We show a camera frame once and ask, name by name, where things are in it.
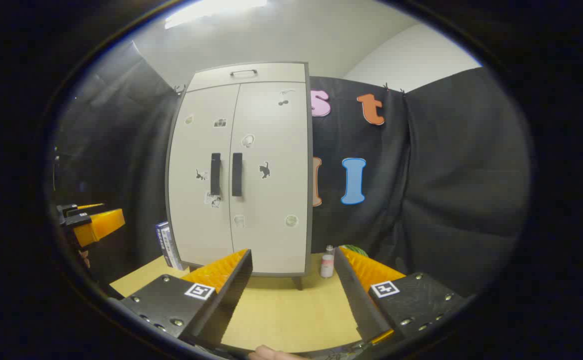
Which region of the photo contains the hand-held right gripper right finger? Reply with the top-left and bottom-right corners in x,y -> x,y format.
333,246 -> 467,346

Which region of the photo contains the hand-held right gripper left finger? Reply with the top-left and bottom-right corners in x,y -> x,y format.
120,248 -> 253,346

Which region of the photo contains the cabinet door with headphone sticker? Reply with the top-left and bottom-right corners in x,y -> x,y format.
229,81 -> 308,276

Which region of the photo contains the white double-door shoe cabinet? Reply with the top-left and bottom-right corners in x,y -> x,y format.
164,61 -> 314,291

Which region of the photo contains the cabinet door with camera sticker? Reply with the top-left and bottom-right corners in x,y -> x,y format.
166,84 -> 241,268

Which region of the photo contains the black door handle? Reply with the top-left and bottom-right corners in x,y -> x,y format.
231,152 -> 243,197
210,153 -> 221,197

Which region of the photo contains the small white bottle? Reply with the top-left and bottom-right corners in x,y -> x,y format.
320,245 -> 335,279

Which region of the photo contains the light blue book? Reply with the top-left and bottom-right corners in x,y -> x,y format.
154,221 -> 183,271

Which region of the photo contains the black backdrop cloth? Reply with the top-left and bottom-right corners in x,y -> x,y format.
51,42 -> 531,301

